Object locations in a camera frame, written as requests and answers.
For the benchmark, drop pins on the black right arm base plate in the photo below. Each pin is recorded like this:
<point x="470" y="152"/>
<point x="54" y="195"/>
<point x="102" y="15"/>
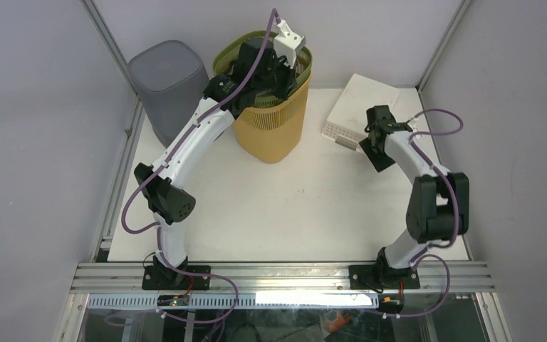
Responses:
<point x="377" y="277"/>

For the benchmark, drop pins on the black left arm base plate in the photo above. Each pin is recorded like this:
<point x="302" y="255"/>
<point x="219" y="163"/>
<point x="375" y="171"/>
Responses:
<point x="161" y="278"/>

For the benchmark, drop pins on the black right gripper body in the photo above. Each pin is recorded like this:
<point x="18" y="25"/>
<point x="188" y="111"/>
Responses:
<point x="374" y="148"/>

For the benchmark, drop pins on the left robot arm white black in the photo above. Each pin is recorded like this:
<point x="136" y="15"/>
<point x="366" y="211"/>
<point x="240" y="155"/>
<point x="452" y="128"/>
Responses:
<point x="162" y="183"/>

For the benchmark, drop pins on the aluminium mounting rail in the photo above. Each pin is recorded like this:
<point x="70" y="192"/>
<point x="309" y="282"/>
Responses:
<point x="127" y="278"/>

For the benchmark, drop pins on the yellow slatted bin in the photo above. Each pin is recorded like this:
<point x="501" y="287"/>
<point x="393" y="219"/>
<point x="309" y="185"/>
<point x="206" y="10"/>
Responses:
<point x="270" y="134"/>

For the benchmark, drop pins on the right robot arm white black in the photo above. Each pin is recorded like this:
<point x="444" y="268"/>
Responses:
<point x="438" y="207"/>

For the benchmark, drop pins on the orange object under table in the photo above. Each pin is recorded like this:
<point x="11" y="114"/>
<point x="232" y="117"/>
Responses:
<point x="335" y="319"/>

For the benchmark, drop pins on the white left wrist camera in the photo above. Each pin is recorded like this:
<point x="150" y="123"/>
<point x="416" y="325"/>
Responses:
<point x="287" y="43"/>

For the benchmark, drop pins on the large grey slatted bin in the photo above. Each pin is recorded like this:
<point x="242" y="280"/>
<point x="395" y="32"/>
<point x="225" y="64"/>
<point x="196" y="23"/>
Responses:
<point x="169" y="79"/>

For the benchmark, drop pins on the white slotted cable duct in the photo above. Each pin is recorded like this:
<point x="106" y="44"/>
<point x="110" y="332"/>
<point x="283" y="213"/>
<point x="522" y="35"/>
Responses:
<point x="258" y="300"/>

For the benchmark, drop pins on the white perforated plastic basket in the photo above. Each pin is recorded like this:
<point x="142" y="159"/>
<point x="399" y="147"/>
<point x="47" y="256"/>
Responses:
<point x="346" y="122"/>

